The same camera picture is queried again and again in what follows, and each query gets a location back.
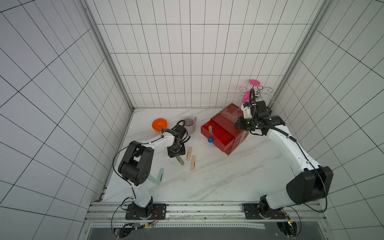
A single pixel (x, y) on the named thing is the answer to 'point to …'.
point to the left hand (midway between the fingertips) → (178, 156)
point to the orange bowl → (158, 123)
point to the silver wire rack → (261, 90)
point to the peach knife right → (193, 163)
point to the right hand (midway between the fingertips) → (237, 121)
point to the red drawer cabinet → (227, 118)
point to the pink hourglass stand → (247, 94)
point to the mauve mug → (190, 124)
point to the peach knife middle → (189, 153)
